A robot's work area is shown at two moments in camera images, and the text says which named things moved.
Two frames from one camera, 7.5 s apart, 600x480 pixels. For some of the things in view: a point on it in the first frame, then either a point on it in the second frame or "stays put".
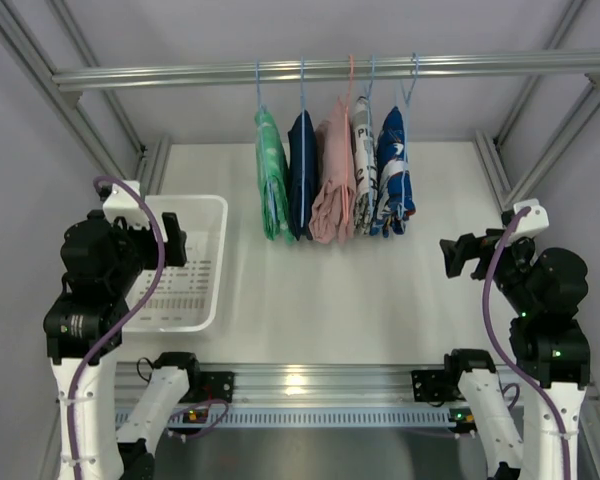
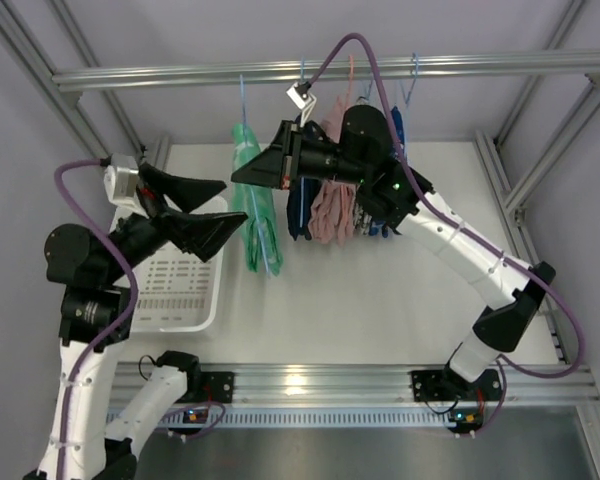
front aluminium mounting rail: x=303 y=385 stays put
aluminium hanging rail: x=461 y=67 stays put
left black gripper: x=171 y=240 -> x=156 y=211
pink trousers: x=327 y=214 stays put
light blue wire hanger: x=271 y=195 -> x=248 y=161
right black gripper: x=457 y=256 -> x=291 y=155
